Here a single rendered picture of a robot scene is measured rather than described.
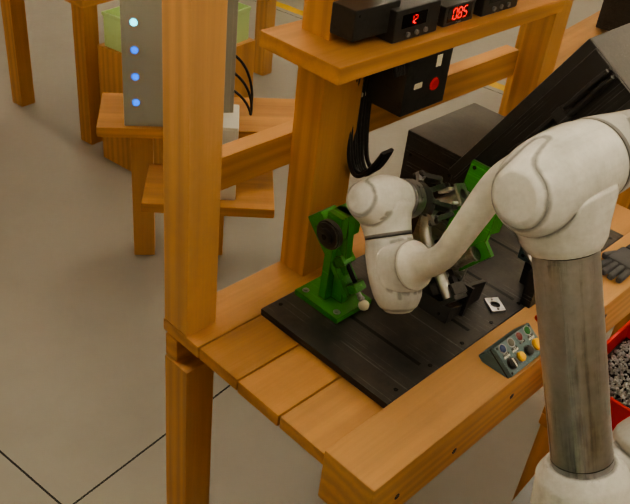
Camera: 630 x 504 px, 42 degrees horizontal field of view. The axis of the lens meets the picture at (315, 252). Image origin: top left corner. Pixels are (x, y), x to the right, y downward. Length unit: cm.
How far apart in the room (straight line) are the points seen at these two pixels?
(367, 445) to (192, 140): 73
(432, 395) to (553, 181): 86
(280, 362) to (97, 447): 114
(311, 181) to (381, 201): 41
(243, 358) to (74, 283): 176
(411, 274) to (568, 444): 49
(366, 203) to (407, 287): 19
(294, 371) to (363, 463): 31
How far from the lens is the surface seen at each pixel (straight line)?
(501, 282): 229
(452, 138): 220
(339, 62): 177
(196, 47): 161
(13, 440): 301
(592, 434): 138
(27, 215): 406
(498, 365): 200
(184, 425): 222
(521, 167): 116
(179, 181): 176
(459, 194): 202
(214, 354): 195
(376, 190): 166
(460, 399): 191
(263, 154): 200
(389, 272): 168
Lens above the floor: 221
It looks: 35 degrees down
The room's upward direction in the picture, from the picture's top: 7 degrees clockwise
